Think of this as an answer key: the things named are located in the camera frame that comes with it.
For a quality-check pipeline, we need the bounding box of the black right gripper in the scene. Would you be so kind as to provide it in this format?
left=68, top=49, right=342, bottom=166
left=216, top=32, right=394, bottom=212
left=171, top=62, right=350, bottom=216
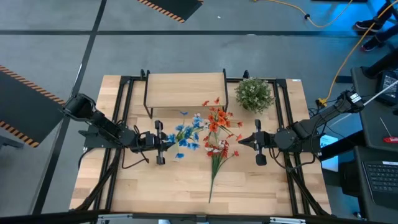
left=238, top=119, right=277, bottom=167

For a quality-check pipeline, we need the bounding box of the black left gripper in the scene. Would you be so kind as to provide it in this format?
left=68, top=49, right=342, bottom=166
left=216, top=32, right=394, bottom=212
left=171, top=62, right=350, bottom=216
left=134, top=119, right=175, bottom=166

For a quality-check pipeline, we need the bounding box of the blue artificial flower bunch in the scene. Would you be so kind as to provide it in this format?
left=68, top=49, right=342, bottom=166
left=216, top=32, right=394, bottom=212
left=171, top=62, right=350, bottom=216
left=166, top=110, right=205, bottom=160

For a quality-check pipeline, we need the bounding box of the dark red flower bunch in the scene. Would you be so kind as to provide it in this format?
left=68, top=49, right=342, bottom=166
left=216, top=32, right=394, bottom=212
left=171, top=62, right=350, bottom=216
left=203, top=138, right=240, bottom=205

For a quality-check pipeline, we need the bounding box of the coral red flower bunch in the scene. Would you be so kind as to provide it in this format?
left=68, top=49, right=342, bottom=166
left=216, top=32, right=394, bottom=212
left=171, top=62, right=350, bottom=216
left=201, top=96, right=245, bottom=142

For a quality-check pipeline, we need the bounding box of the wooden shelf with black legs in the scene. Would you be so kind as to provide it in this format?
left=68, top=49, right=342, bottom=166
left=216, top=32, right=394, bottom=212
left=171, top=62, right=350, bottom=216
left=142, top=68, right=230, bottom=119

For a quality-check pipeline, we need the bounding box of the potted green bushy plant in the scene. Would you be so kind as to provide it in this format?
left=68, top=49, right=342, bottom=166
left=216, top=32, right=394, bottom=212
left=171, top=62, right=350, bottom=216
left=234, top=77, right=276, bottom=114

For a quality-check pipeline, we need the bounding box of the white paper sheet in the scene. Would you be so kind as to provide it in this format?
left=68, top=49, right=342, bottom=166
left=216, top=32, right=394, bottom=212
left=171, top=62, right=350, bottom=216
left=319, top=134, right=340, bottom=172

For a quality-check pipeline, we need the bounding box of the silver aluminium bar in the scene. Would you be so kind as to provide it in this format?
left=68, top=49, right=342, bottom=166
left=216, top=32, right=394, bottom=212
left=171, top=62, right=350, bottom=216
left=96, top=213, right=307, bottom=224

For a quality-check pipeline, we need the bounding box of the black side desk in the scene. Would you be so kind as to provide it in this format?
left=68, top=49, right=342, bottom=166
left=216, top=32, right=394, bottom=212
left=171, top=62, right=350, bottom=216
left=338, top=145, right=398, bottom=224
left=350, top=46, right=398, bottom=152

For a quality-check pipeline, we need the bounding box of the black laptop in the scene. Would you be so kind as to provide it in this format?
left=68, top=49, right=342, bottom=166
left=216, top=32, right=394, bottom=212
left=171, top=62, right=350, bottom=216
left=360, top=158, right=398, bottom=211

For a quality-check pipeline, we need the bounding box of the black mat striped edge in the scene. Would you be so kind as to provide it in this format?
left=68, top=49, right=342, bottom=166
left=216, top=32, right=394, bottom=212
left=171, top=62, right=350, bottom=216
left=136, top=0, right=205, bottom=24
left=0, top=64, right=74, bottom=149

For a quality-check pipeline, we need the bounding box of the black device with screen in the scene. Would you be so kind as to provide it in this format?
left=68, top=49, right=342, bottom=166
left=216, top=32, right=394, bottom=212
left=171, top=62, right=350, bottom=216
left=375, top=70, right=398, bottom=106

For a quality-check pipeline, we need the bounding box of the black crossbar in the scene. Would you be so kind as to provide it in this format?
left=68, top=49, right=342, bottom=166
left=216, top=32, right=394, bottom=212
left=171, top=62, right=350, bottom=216
left=0, top=208, right=398, bottom=224

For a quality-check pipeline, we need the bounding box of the person's shoe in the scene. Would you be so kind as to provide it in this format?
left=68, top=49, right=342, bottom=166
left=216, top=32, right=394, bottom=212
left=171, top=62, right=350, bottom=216
left=360, top=42, right=379, bottom=52
left=354, top=19, right=382, bottom=32

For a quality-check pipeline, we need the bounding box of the person's leg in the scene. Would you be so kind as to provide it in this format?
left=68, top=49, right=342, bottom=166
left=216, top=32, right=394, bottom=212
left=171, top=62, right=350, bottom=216
left=373, top=27, right=398, bottom=46
left=374, top=1, right=398, bottom=26

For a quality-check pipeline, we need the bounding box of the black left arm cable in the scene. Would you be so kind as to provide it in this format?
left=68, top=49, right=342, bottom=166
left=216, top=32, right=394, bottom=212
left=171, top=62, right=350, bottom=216
left=120, top=124, right=150, bottom=170

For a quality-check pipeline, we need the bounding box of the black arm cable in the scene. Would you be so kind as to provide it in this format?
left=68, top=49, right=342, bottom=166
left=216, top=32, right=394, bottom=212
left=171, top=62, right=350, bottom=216
left=269, top=147, right=317, bottom=172
left=120, top=124, right=150, bottom=170

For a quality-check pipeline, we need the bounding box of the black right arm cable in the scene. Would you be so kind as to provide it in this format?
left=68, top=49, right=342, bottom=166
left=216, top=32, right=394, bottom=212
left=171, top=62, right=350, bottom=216
left=269, top=147, right=317, bottom=172

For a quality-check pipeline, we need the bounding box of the black table rig frame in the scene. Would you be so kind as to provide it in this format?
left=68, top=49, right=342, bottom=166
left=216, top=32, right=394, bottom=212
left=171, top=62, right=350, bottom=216
left=70, top=68, right=333, bottom=218

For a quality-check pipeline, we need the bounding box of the yellow extension cable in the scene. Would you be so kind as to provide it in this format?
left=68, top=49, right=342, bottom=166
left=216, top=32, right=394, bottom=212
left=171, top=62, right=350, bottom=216
left=317, top=0, right=398, bottom=106
left=251, top=0, right=354, bottom=29

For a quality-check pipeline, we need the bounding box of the white cable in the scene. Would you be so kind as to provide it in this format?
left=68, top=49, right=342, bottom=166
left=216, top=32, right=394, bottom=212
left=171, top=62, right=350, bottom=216
left=362, top=80, right=398, bottom=107

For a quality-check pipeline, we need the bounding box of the red-handled screwdriver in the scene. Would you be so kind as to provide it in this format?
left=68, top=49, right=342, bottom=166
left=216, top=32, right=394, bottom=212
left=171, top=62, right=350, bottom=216
left=379, top=116, right=398, bottom=144

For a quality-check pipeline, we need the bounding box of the blue metal frame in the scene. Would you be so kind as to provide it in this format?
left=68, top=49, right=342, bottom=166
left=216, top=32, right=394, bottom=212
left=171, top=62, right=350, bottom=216
left=365, top=0, right=398, bottom=50

